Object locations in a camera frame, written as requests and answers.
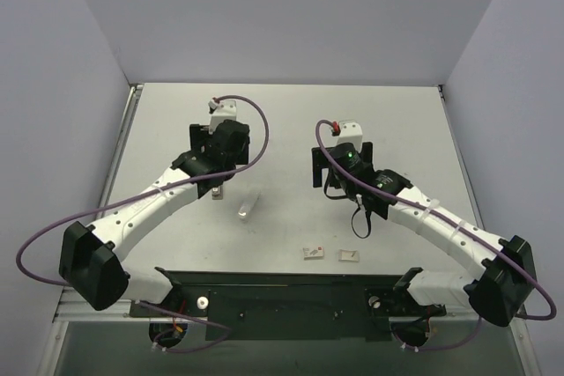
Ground small metal stapler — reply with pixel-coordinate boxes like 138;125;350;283
211;186;224;201

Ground white stapler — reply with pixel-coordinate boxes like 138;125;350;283
237;188;261;222

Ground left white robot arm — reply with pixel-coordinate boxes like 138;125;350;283
59;120;250;316

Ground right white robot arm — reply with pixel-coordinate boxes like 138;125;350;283
312;143;537;327

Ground staple box with red label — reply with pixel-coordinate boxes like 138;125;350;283
302;246;325;260

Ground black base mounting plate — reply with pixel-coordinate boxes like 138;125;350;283
128;268;449;343

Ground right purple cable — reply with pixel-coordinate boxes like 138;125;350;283
315;118;557;321

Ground purple cable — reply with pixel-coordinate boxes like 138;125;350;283
15;93;271;285
315;118;557;321

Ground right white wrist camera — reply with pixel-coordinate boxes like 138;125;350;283
332;120;363;151

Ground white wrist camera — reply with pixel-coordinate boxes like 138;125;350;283
332;120;363;151
208;98;237;133

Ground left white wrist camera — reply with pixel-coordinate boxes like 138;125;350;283
208;98;237;133

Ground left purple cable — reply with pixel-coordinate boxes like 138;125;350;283
15;93;271;285

